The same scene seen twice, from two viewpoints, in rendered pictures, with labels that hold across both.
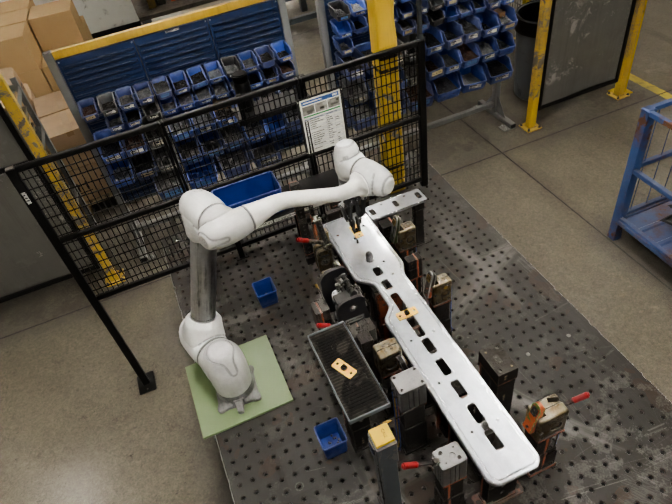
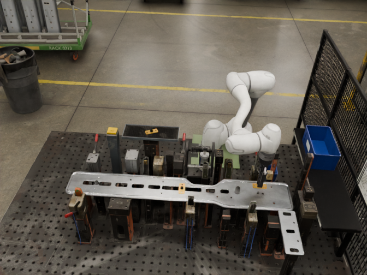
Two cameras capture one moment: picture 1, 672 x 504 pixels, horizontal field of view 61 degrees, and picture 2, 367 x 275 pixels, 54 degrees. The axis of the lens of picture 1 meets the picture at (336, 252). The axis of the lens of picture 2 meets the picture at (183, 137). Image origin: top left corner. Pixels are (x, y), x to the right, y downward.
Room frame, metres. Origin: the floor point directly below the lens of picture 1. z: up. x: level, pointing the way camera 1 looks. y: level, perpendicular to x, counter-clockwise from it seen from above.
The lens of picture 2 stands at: (1.86, -1.65, 2.64)
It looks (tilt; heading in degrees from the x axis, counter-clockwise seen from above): 40 degrees down; 108
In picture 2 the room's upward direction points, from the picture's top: 2 degrees clockwise
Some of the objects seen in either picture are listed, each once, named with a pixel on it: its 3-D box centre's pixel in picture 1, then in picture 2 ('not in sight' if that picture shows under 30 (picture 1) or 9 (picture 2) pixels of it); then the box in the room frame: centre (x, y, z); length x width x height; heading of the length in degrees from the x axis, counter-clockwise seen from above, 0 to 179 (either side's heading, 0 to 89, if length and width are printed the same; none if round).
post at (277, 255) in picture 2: not in sight; (283, 238); (2.05, -0.25, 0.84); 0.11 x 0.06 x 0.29; 106
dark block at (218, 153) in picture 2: not in sight; (217, 175); (1.55, 0.04, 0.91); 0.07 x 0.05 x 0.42; 106
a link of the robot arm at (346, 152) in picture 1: (349, 160); (268, 138); (1.83, -0.11, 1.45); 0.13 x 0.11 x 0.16; 33
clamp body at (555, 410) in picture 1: (541, 435); (82, 219); (0.88, -0.56, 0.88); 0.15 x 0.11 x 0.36; 106
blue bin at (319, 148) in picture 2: (248, 200); (320, 147); (2.17, 0.36, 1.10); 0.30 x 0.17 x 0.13; 105
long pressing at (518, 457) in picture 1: (411, 317); (178, 189); (1.38, -0.24, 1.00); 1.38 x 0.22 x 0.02; 16
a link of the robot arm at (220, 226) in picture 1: (223, 229); (236, 83); (1.55, 0.38, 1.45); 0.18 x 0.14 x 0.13; 123
